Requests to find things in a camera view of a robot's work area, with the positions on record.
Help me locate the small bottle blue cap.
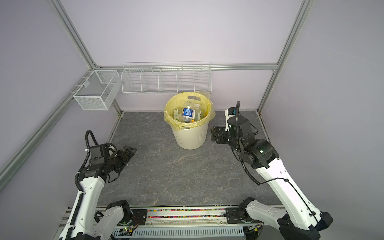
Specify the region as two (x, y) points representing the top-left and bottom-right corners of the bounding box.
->
(182, 102), (195, 123)

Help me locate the aluminium front rail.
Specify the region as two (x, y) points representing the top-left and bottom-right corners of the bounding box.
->
(61, 204), (313, 230)

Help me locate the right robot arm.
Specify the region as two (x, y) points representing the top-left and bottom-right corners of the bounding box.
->
(211, 113), (333, 240)

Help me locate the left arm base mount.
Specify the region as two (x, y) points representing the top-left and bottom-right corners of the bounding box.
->
(119, 209), (148, 226)

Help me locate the yellow bin liner bag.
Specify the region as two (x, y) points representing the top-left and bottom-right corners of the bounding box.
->
(164, 92), (216, 131)

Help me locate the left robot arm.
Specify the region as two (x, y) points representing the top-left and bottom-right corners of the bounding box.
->
(59, 130), (137, 240)

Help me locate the small clear bottle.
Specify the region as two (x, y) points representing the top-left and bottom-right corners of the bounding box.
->
(194, 104), (203, 122)

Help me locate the white wire shelf basket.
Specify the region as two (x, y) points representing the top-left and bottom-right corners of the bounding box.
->
(121, 62), (212, 94)

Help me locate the clear bottle green label front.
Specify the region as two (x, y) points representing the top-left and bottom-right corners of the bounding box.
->
(173, 109), (180, 121)

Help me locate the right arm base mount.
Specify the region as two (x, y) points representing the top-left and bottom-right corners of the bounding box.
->
(224, 207), (256, 224)

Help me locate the cream plastic waste bin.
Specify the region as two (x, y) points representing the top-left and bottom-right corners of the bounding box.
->
(171, 109), (209, 150)

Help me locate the white vented cable duct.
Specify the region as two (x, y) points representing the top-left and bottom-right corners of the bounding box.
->
(112, 226), (246, 240)

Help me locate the white mesh box basket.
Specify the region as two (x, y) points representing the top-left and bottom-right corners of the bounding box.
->
(74, 70), (121, 111)

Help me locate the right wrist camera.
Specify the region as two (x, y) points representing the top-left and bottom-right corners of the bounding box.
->
(225, 107), (236, 132)

